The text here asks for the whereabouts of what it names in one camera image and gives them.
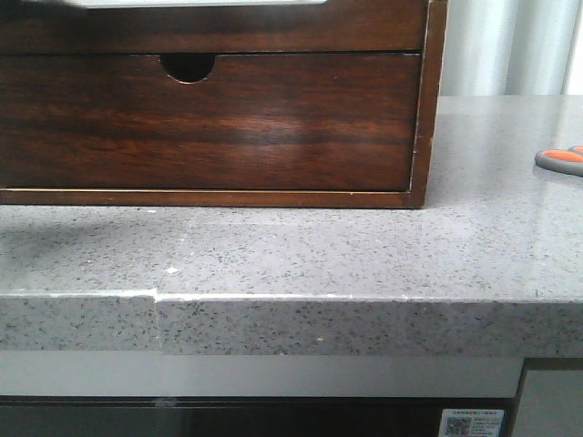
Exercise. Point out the orange grey handled scissors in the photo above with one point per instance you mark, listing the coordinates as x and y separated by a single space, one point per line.
564 161

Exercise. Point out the white QR code sticker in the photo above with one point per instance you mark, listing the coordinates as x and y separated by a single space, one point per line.
471 423

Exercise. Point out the grey cabinet door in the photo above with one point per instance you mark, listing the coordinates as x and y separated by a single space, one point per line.
550 398

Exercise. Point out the wooden drawer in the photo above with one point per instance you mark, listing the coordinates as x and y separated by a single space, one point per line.
274 121
330 26

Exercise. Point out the dark wooden drawer cabinet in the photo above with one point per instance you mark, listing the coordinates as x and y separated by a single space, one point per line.
431 54

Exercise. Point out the white tray in drawer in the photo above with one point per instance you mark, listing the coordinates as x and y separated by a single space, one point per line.
105 4

